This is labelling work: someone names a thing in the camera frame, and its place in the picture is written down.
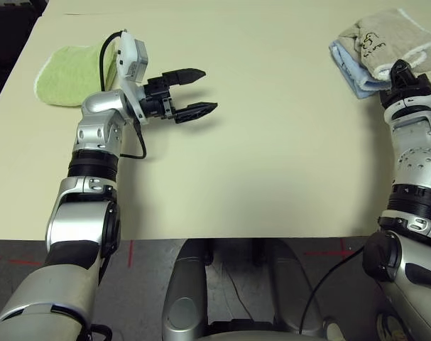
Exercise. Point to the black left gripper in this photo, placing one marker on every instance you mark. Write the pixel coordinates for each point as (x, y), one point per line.
(156, 99)

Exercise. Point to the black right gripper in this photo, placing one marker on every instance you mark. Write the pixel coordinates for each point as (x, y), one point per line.
(408, 89)

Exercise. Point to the beige towel with white trim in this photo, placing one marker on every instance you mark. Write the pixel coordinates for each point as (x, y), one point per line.
(385, 39)

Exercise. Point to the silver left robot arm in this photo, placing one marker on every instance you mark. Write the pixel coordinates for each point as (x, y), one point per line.
(94, 117)

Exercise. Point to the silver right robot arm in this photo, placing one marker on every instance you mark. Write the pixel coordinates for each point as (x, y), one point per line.
(414, 160)

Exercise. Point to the folded light blue towel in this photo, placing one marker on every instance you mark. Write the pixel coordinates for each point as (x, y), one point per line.
(353, 76)

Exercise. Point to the folded green towel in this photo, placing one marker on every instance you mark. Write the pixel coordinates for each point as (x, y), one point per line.
(73, 78)

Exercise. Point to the dark foam floor mat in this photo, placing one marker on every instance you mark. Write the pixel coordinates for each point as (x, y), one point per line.
(5, 42)

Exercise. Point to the grey robot left leg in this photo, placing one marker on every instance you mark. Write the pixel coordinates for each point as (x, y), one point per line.
(186, 287)

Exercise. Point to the grey robot leg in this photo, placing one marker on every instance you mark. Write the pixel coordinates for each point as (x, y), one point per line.
(297, 287)
(186, 287)

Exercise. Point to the grey robot right leg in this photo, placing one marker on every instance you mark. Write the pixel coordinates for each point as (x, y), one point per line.
(297, 287)

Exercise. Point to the light grey robot waist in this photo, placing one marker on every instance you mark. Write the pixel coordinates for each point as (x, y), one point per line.
(265, 335)

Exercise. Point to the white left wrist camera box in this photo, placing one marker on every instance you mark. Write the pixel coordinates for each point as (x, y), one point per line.
(128, 60)

